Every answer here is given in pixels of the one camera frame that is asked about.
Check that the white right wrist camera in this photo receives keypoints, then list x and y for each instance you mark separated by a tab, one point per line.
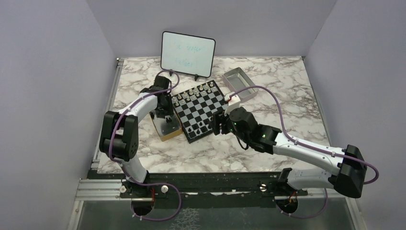
233	102

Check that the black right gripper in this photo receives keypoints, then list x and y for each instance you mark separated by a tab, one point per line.
219	117

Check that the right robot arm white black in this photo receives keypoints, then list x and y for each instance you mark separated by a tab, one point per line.
335	168

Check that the small whiteboard on stand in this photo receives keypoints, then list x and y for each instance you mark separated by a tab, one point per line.
187	54

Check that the gold metal tin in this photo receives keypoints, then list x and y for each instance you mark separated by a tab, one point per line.
167	131

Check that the row of white chess pieces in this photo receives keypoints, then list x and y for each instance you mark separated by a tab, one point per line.
205	94

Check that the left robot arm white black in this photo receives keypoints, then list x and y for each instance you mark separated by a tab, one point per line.
119	138

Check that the black white chessboard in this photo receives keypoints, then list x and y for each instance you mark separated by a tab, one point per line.
195	115

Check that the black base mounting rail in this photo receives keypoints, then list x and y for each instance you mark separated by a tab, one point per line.
204	190

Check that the silver pink metal tin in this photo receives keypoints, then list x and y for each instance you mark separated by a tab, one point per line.
236	79

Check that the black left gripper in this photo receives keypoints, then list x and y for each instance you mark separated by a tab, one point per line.
168	110

